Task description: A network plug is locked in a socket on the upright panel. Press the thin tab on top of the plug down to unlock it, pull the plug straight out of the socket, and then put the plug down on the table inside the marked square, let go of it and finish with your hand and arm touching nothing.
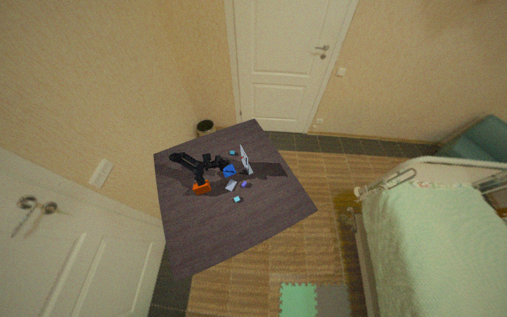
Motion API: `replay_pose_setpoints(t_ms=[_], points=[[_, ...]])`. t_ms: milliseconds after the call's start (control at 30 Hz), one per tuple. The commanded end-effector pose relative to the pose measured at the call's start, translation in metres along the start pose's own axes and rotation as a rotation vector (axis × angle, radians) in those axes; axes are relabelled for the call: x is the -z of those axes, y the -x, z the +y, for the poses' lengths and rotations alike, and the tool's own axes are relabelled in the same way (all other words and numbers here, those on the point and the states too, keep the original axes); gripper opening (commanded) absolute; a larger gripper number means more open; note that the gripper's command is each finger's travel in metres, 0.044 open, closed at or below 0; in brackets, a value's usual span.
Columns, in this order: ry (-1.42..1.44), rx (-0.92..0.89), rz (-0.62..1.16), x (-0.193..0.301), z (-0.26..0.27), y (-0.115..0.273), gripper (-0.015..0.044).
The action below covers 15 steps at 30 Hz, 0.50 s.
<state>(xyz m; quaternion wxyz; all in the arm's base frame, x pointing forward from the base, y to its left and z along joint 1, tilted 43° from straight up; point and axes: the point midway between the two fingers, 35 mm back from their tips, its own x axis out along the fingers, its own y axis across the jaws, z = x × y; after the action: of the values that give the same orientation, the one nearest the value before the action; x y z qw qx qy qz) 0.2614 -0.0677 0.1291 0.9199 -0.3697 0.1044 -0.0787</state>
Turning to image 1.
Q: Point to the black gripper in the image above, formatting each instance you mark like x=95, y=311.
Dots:
x=220, y=163

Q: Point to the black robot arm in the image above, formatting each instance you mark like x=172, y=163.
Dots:
x=199, y=166

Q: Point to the blue square mat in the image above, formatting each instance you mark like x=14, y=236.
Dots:
x=228, y=171

